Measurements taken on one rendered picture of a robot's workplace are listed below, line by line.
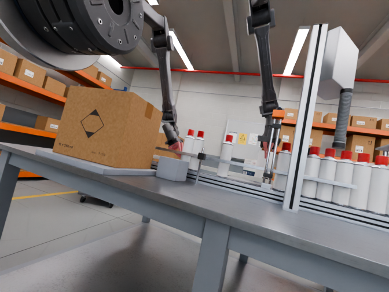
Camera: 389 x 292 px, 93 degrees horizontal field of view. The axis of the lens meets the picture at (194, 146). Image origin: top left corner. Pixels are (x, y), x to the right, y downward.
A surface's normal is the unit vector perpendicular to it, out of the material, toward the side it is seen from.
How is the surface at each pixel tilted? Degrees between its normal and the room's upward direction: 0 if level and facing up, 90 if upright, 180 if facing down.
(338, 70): 90
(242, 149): 90
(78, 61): 90
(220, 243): 90
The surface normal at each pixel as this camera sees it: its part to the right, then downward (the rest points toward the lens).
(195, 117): -0.28, -0.14
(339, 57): 0.53, 0.04
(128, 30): 0.94, 0.18
